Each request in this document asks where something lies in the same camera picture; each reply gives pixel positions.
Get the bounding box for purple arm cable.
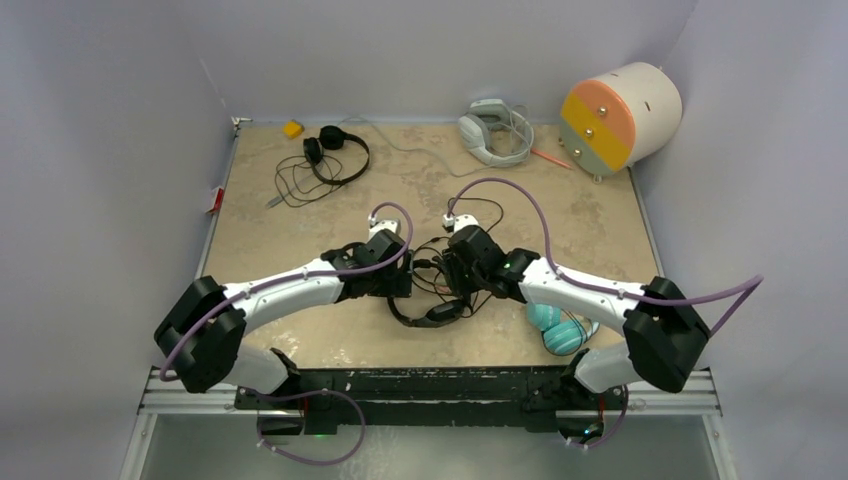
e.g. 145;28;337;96
158;201;415;466
445;177;764;452

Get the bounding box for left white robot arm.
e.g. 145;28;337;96
153;221;408;409

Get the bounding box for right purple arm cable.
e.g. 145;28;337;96
445;177;764;452

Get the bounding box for small yellow block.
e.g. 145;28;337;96
282;120;305;139

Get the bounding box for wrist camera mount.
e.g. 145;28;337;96
442;213;479;234
368;215;402;237

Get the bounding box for white grey headphones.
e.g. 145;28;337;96
457;98;535;168

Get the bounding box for red tag on wall edge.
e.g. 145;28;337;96
206;186;225;215

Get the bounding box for round pastel drawer box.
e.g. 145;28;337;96
559;62;683;179

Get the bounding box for orange pen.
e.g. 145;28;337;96
531;148;572;170

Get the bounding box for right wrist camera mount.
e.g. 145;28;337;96
442;213;479;234

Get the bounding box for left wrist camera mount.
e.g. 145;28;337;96
368;215;402;237

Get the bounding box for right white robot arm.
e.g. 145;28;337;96
444;225;710;407

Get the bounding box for teal cat-ear headphones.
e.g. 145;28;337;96
526;303;600;356

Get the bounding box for black headset with microphone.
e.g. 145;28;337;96
386;295;471;329

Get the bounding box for black over-ear headphones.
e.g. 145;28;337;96
266;125;372;209

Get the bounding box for grey headphone cable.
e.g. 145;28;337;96
337;116;492;179

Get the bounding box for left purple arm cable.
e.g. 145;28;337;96
158;201;415;466

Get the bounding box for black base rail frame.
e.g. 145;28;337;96
137;360;720;439

